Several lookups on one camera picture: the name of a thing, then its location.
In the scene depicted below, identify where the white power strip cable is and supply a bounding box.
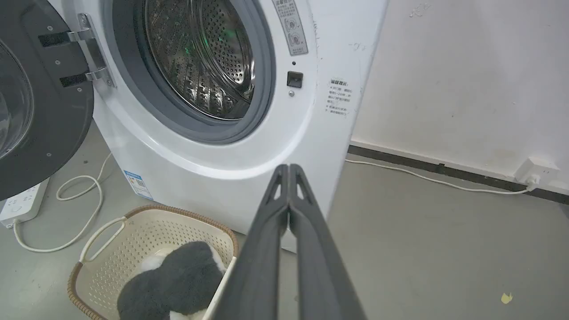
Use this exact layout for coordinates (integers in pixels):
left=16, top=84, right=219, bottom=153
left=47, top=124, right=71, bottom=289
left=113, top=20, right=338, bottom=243
left=12, top=152, right=113, bottom=253

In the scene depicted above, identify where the white cord along wall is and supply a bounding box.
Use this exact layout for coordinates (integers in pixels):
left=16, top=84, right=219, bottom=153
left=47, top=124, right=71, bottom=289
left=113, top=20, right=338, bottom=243
left=345, top=159, right=540, bottom=195

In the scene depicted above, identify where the cream perforated laundry basket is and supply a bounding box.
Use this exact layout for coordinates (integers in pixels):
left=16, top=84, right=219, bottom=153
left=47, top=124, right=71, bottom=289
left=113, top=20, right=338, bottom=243
left=67, top=205, right=240, bottom=320

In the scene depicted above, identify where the white wall socket box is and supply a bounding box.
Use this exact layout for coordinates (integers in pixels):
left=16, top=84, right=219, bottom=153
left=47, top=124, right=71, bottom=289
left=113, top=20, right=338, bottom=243
left=514, top=157, right=560, bottom=186

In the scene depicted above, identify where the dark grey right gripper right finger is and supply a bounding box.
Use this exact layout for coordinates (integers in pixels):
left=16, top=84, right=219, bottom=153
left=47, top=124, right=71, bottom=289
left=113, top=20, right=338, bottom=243
left=289, top=164, right=368, bottom=320

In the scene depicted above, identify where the white front-load washing machine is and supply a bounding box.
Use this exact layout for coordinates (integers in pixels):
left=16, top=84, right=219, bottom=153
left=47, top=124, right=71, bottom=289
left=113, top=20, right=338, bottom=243
left=48, top=0, right=391, bottom=253

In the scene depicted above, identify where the grey fuzzy cloth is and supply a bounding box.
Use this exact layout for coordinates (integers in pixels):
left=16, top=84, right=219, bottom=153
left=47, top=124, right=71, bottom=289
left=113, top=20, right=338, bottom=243
left=117, top=241, right=227, bottom=320

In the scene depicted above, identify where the white power strip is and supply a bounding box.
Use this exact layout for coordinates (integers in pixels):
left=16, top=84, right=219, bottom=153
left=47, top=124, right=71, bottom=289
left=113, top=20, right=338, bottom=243
left=0, top=177, right=50, bottom=228

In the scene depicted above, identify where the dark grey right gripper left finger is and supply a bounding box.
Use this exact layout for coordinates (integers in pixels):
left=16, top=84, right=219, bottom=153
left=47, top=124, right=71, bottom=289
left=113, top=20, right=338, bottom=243
left=212, top=164, right=290, bottom=320

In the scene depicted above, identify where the dark grey washer door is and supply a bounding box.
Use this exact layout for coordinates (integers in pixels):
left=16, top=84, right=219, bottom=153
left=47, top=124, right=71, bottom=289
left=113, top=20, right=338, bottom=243
left=0, top=0, right=115, bottom=201

